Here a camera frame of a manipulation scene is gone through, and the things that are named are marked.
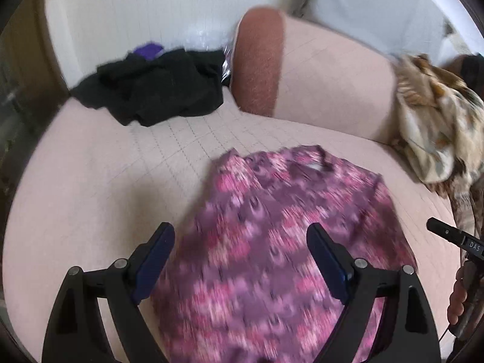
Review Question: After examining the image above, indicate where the person's right hand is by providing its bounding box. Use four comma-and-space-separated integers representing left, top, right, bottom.
447, 268, 466, 326

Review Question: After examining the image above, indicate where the beige sofa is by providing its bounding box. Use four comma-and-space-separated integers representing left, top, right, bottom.
2, 5, 464, 363

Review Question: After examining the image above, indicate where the clear plastic wrap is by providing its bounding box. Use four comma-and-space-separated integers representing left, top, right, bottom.
187, 26, 239, 84

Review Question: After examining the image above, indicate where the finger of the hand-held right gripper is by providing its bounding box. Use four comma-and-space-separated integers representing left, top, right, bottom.
427, 217, 467, 249

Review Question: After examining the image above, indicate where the brown beige patterned cloth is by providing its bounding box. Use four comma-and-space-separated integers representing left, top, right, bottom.
389, 54, 484, 243

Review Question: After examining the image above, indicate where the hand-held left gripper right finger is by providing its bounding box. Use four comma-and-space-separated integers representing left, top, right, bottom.
306, 222, 442, 363

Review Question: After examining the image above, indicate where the pink purple patterned shirt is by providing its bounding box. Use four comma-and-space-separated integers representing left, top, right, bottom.
150, 145, 418, 363

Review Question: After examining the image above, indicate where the black clothes pile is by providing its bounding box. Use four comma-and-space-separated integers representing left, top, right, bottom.
70, 48, 227, 127

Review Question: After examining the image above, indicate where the purple cloth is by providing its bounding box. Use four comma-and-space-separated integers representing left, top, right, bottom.
134, 41, 165, 62

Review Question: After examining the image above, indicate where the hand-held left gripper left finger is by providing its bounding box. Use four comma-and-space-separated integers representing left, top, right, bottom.
42, 222, 176, 363

